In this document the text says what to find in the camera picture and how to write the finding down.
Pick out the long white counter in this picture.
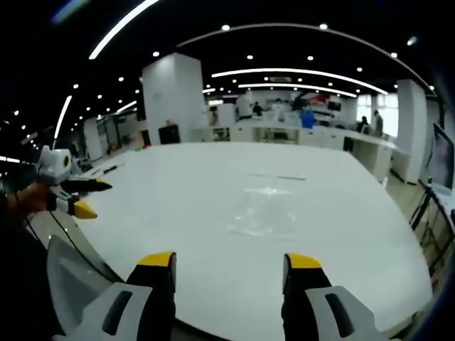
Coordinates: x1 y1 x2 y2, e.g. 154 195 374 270
190 122 398 183

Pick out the black metal stand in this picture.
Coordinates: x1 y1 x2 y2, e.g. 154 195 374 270
408 183 455 274

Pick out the person's left hand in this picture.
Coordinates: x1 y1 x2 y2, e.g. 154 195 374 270
7 181 55 215

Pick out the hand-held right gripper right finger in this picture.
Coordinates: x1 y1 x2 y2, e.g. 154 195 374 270
281 252 392 341

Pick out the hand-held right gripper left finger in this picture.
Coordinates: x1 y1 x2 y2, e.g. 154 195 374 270
53 251 177 341

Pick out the white square pillar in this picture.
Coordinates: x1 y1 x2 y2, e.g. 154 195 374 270
141 52 209 146
393 78 433 185

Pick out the black cable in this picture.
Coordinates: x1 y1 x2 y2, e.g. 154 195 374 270
24 208 114 283

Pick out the clear resealable plastic bag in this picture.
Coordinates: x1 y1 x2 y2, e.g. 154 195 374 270
226 172 308 243

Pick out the blue container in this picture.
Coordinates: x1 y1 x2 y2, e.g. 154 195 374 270
299 109 316 129

